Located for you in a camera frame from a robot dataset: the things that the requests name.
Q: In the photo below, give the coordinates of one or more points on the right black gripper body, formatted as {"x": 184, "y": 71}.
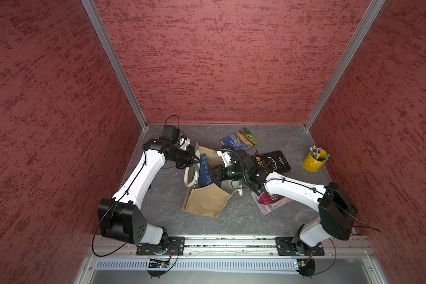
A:
{"x": 229, "y": 173}

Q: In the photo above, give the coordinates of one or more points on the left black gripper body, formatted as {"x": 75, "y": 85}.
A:
{"x": 183, "y": 158}

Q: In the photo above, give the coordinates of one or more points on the dark blue book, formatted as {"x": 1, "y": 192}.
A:
{"x": 204, "y": 177}

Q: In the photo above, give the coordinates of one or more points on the green burlap canvas bag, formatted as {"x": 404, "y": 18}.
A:
{"x": 207, "y": 200}

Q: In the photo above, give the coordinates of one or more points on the Animal Farm blue book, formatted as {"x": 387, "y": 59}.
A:
{"x": 242, "y": 139}

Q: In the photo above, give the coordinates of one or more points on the black book yellow characters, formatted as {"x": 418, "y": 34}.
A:
{"x": 274, "y": 160}

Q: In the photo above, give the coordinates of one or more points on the pink red book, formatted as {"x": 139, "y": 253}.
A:
{"x": 269, "y": 203}

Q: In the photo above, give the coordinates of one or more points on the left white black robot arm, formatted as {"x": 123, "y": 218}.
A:
{"x": 120, "y": 217}

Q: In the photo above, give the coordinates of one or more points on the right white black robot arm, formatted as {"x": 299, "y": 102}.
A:
{"x": 335, "y": 209}

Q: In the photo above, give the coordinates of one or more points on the yellow pen cup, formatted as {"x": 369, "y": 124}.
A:
{"x": 313, "y": 162}

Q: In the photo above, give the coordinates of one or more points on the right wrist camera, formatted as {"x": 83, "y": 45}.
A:
{"x": 247, "y": 160}

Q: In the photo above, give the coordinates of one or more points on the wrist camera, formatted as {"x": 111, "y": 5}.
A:
{"x": 170, "y": 133}
{"x": 247, "y": 160}

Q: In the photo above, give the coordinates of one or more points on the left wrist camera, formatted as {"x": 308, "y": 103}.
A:
{"x": 170, "y": 133}

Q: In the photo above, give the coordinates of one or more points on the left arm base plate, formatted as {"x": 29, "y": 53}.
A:
{"x": 169, "y": 246}

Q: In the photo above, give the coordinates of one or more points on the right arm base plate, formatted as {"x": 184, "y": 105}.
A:
{"x": 286, "y": 246}

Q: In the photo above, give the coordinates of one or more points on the aluminium front rail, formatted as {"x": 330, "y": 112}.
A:
{"x": 238, "y": 246}

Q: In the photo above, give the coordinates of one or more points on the left aluminium corner post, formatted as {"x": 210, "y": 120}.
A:
{"x": 111, "y": 54}

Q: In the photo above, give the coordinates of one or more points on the aluminium corner post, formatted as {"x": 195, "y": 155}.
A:
{"x": 111, "y": 54}
{"x": 361, "y": 31}

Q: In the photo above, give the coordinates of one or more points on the right aluminium corner post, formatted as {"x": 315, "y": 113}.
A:
{"x": 361, "y": 31}

